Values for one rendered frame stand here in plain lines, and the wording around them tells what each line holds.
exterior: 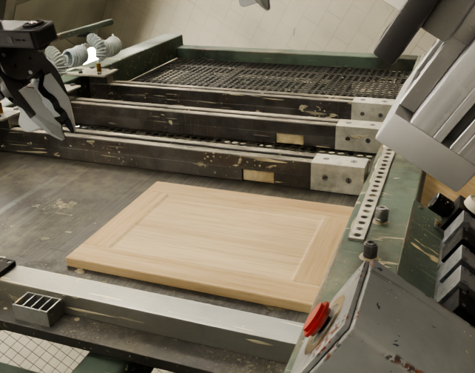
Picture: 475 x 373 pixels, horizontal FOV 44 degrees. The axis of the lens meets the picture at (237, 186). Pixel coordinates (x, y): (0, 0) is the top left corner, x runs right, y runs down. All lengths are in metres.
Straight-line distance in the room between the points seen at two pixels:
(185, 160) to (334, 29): 5.30
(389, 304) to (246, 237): 0.64
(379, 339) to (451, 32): 0.26
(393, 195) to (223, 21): 6.00
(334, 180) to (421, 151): 0.84
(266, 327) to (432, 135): 0.45
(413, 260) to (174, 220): 0.50
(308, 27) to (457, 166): 6.25
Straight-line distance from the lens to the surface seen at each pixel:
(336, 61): 2.63
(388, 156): 1.48
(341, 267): 1.02
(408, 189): 1.32
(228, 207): 1.29
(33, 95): 0.89
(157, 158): 1.53
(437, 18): 0.51
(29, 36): 0.84
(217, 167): 1.46
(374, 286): 0.57
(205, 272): 1.06
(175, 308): 0.94
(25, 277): 1.08
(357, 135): 1.63
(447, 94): 0.53
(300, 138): 1.67
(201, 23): 7.31
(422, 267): 1.07
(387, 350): 0.52
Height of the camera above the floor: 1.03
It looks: 4 degrees up
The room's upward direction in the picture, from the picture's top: 56 degrees counter-clockwise
